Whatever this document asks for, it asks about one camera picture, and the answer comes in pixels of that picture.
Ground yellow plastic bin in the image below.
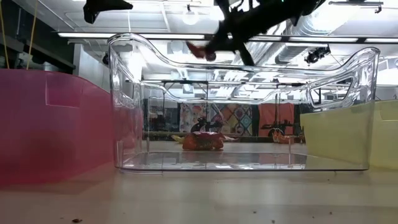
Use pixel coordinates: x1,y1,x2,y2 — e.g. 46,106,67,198
300,99,398,170

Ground orange hanging cloth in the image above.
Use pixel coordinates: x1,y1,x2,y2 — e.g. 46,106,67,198
257,103,295,137

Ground clear plastic bin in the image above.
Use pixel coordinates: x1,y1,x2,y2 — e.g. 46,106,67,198
107,32,381,174

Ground red candy packet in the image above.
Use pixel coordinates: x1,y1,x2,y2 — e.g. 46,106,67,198
185,41,217,62
192,131,225,141

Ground red plastic bin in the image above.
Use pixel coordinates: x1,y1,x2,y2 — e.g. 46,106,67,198
0,68,115,188

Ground colourful quilt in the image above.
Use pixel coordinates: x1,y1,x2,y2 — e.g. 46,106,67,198
179,103,253,137

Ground black ceiling rail fixture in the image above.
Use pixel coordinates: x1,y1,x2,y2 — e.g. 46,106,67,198
328,0,384,14

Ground round ceiling lamp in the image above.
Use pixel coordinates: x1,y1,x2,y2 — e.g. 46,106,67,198
182,4,200,26

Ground orange candy packet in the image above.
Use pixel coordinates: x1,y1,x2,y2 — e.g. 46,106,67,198
181,136,225,152

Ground yellow hanging cable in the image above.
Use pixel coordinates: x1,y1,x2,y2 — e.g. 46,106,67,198
26,0,39,70
0,0,10,70

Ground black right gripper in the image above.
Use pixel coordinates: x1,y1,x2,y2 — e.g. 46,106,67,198
203,0,326,67

